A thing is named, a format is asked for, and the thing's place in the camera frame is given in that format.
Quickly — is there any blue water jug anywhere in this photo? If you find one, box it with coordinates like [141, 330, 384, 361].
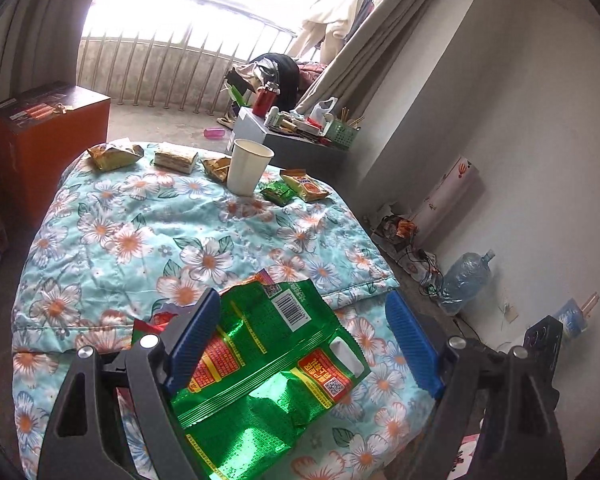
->
[437, 249, 496, 317]

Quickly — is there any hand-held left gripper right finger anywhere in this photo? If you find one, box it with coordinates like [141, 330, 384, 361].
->
[384, 291, 567, 480]

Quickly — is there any red thermos bottle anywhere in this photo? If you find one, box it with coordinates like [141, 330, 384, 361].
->
[251, 80, 281, 118]

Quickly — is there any hanging beige garment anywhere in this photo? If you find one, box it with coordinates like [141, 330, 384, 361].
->
[290, 0, 366, 68]

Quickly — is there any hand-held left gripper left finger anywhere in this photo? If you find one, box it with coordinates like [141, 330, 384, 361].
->
[37, 287, 222, 480]

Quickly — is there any white paper cup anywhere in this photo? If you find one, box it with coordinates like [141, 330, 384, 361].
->
[227, 139, 275, 197]

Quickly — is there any white box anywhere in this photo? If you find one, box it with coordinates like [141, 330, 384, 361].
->
[235, 107, 271, 143]

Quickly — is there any white plastic bag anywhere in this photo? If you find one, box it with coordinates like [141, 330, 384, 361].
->
[310, 96, 338, 122]

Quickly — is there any grey low table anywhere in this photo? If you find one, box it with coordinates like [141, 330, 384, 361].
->
[227, 107, 348, 181]

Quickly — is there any orange cardboard box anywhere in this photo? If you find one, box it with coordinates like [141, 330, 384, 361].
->
[0, 81, 112, 228]

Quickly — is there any blue cup with chopsticks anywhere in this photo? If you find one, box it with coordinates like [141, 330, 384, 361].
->
[554, 292, 600, 341]

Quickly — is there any black cable tangle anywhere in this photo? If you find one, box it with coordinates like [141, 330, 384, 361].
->
[397, 246, 448, 297]

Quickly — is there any metal balcony railing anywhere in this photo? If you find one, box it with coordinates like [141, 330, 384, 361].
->
[77, 0, 301, 113]

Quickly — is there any small green snack packet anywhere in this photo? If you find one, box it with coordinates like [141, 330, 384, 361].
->
[259, 180, 301, 206]

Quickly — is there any green foil snack bag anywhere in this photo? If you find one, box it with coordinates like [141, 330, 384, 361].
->
[170, 269, 372, 467]

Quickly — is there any small brown snack packet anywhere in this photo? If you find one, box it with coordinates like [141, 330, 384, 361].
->
[202, 156, 232, 184]

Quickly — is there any beige snack packet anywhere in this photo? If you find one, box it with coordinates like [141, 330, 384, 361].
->
[152, 142, 199, 175]

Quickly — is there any green plastic basket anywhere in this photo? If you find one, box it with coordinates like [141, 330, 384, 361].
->
[325, 119, 358, 150]

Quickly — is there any orange yellow snack packet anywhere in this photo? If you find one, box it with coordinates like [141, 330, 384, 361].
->
[280, 168, 333, 203]

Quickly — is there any floral blue blanket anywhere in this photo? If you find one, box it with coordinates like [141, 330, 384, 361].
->
[11, 141, 451, 480]

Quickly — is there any bundle of wooden chopsticks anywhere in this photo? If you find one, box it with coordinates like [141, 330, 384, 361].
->
[340, 106, 366, 129]

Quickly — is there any beige curtain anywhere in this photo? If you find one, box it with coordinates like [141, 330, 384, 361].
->
[295, 0, 468, 118]
[0, 0, 112, 111]

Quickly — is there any dark clothes pile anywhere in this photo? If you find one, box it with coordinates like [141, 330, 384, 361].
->
[225, 52, 331, 111]

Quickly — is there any red foil wrapper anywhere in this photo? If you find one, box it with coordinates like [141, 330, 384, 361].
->
[131, 311, 183, 346]

